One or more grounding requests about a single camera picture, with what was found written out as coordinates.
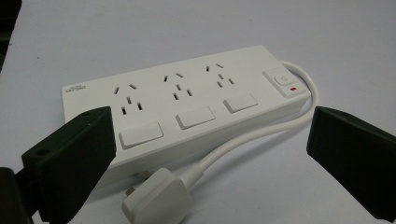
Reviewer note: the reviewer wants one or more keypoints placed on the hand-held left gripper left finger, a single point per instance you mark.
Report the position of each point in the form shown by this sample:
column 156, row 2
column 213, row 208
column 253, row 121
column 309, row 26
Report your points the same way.
column 71, row 161

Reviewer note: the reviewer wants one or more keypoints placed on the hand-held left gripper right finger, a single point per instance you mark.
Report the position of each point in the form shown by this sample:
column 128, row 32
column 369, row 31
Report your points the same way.
column 358, row 161

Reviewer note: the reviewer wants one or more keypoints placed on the white power plug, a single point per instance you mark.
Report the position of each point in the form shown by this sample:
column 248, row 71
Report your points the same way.
column 158, row 199

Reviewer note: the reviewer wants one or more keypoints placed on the white power strip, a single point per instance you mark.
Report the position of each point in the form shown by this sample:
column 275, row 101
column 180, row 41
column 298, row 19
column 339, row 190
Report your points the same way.
column 199, row 102

